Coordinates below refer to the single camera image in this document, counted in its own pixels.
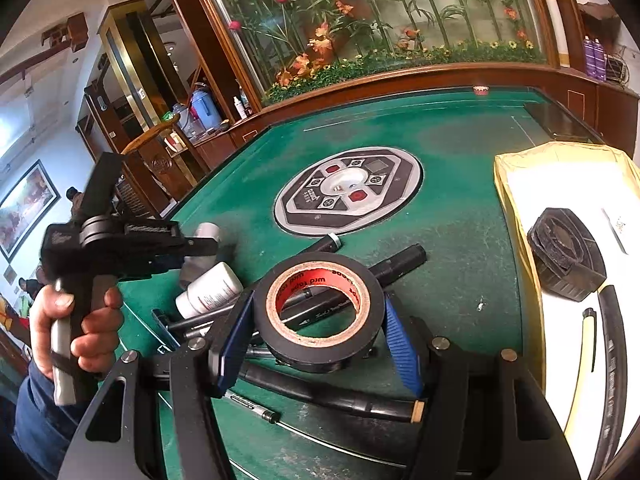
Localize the black tape roll orange core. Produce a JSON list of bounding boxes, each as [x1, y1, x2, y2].
[[253, 252, 385, 374]]

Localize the yellow pen black clip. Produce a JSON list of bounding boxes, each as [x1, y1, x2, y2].
[[564, 308, 597, 441]]

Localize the person left hand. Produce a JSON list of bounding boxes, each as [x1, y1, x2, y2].
[[29, 285, 124, 379]]

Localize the white plastic bottle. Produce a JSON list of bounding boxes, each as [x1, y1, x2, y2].
[[176, 262, 244, 318]]

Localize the black pen silver tip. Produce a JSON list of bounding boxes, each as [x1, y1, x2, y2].
[[224, 390, 280, 424]]

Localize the small white bottle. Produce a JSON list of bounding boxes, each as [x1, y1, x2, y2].
[[178, 222, 224, 291]]

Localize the wooden chair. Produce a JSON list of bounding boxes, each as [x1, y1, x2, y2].
[[120, 114, 210, 203]]

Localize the black pen long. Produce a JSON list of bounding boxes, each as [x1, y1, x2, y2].
[[165, 233, 342, 334]]

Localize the round mahjong table control panel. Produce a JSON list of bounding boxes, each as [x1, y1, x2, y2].
[[272, 146, 425, 237]]

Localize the blue thermos jug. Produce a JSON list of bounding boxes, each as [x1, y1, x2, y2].
[[191, 89, 222, 130]]

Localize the yellow white storage tray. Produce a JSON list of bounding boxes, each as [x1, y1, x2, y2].
[[494, 142, 639, 479]]

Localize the flower mural glass panel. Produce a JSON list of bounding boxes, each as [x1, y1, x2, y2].
[[209, 0, 546, 105]]

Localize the purple bottles on cabinet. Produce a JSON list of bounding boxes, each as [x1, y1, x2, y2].
[[584, 36, 606, 81]]

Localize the framed wall painting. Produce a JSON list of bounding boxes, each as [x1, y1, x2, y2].
[[0, 159, 61, 262]]

